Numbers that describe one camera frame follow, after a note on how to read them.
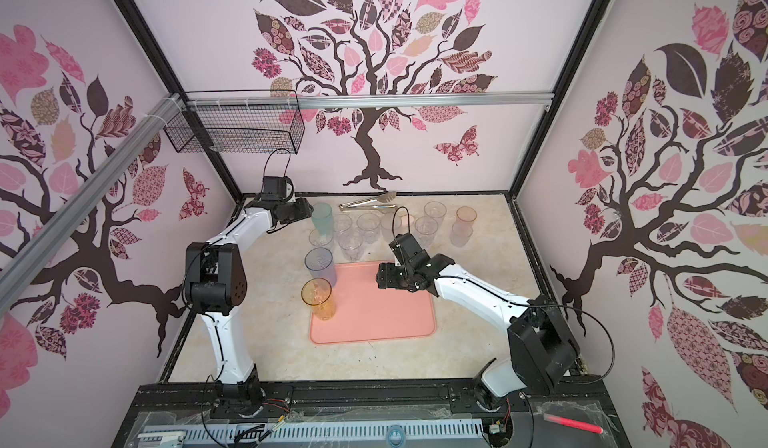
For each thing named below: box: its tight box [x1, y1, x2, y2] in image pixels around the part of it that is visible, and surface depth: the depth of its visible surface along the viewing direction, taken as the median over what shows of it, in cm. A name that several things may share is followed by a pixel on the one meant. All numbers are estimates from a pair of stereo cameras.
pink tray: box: [310, 262, 435, 344], surface depth 89 cm
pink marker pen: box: [543, 413, 604, 435], surface depth 72 cm
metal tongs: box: [338, 191, 397, 212], surface depth 119 cm
